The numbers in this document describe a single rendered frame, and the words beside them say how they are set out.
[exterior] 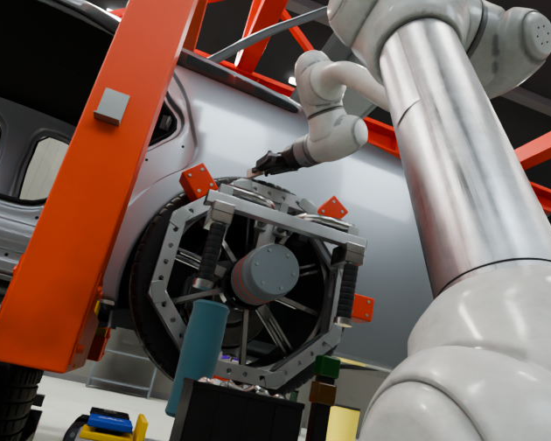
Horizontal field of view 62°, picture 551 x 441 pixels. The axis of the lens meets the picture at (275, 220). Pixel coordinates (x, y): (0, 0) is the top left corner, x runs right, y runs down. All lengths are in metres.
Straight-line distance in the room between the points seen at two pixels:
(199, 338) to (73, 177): 0.47
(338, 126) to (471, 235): 0.87
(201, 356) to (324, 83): 0.71
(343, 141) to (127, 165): 0.54
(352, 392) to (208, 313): 9.52
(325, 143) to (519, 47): 0.61
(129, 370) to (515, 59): 9.10
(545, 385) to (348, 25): 0.53
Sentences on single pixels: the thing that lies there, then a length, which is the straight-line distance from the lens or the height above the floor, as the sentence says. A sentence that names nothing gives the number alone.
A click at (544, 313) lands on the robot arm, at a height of 0.64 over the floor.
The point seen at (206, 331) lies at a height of 0.67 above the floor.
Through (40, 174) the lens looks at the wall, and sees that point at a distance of 10.35.
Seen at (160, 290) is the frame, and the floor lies 0.75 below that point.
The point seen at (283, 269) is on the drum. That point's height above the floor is 0.86.
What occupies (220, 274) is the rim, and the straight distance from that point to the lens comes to 1.34.
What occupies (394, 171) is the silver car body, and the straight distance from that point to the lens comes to 2.09.
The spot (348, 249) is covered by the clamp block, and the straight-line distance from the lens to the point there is 1.13.
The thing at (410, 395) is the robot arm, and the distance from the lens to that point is 0.26.
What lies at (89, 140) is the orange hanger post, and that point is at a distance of 1.19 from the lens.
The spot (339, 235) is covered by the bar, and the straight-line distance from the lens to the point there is 1.16.
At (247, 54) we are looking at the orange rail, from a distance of 4.26.
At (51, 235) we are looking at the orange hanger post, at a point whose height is 0.79.
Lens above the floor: 0.58
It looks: 20 degrees up
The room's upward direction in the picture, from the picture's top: 12 degrees clockwise
